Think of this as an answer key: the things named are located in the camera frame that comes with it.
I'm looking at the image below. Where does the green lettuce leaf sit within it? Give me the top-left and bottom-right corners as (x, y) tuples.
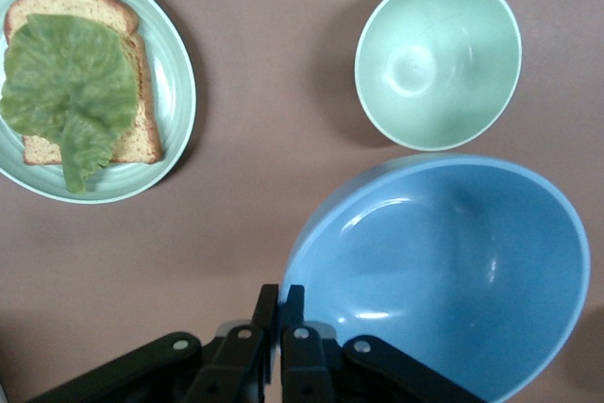
(0, 13), (139, 194)

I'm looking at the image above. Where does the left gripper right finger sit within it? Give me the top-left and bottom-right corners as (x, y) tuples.
(280, 284), (482, 403)

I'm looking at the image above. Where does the brown bread slice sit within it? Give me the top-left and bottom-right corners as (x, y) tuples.
(3, 0), (164, 167)

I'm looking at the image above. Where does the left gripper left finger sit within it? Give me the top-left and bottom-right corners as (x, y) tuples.
(23, 283), (280, 403)

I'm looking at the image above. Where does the light green bowl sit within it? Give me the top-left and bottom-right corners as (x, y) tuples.
(353, 0), (523, 153)

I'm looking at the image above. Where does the blue bowl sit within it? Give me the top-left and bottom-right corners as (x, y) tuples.
(278, 153), (592, 403)

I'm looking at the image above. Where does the light green plate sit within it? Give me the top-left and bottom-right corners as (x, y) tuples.
(0, 0), (197, 206)

